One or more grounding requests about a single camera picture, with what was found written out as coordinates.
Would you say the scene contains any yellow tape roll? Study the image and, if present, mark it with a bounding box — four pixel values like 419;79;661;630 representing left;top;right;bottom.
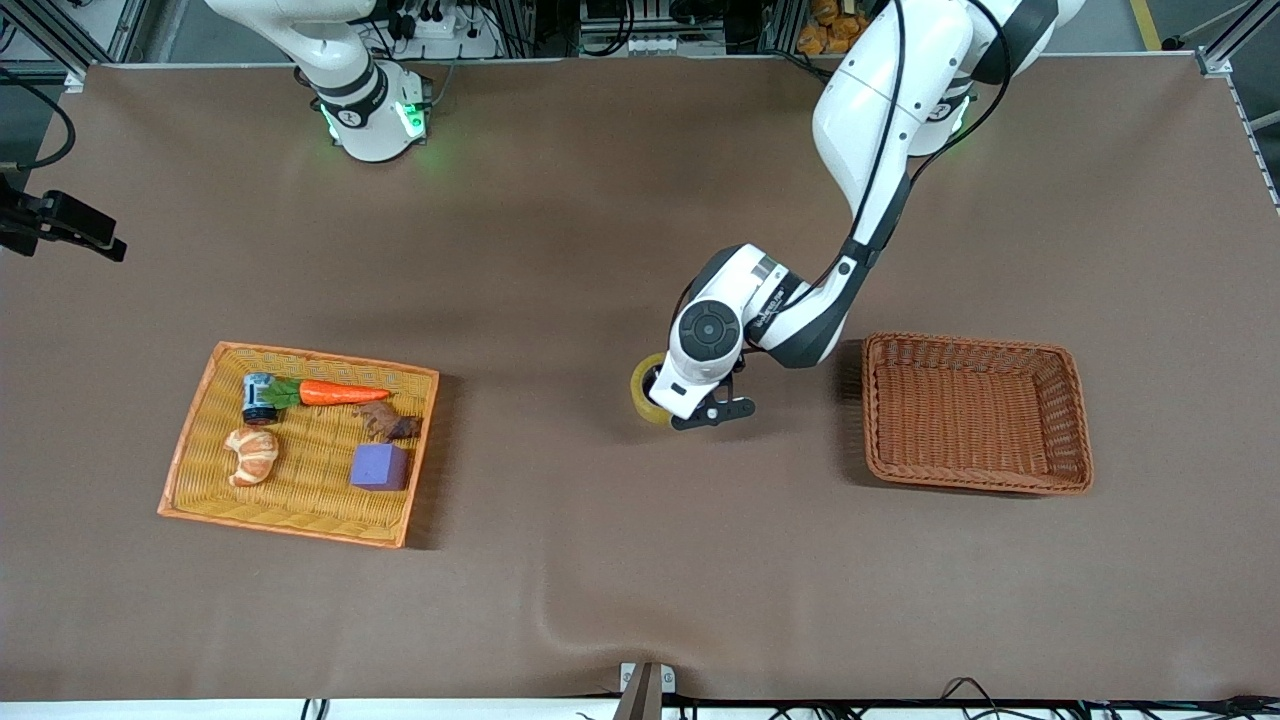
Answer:
629;352;677;427

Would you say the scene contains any small blue grey can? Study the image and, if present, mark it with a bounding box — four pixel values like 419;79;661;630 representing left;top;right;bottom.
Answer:
242;373;279;426

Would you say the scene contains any brown wicker basket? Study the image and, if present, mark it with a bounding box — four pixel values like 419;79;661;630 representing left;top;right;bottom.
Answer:
861;332;1094;497

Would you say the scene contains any toy croissant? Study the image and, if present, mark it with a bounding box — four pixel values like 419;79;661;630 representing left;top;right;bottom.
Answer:
223;427;280;488

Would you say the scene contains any orange toy carrot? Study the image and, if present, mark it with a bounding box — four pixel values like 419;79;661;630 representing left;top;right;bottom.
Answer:
262;378;391;409

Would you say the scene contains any orange-rimmed yellow wicker tray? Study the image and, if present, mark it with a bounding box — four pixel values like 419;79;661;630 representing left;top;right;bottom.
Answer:
157;341;441;549

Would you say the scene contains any brown toy piece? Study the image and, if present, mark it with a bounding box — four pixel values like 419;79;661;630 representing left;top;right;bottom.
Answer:
353;400;423;442

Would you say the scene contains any white socket bar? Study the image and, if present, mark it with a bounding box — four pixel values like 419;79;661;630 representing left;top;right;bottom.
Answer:
580;30;726;59

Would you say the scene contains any purple cube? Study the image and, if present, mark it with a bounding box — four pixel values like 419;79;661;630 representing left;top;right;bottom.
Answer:
350;443;411;492

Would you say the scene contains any bag of orange snacks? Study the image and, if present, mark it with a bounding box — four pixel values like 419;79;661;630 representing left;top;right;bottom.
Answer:
797;0;853;56

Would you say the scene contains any white power strip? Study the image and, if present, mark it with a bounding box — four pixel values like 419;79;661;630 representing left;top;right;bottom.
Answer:
385;0;501;59

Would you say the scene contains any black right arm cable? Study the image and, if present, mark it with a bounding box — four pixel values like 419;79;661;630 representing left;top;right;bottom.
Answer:
0;65;77;173

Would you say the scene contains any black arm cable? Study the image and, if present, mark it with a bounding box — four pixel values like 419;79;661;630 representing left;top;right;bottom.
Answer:
0;65;77;173
848;0;1013;263

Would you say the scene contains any metal table edge bracket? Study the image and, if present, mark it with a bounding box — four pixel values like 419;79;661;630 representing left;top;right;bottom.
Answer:
618;660;677;720

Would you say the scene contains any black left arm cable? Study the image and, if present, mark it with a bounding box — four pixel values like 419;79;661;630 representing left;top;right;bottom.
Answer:
848;0;1013;263

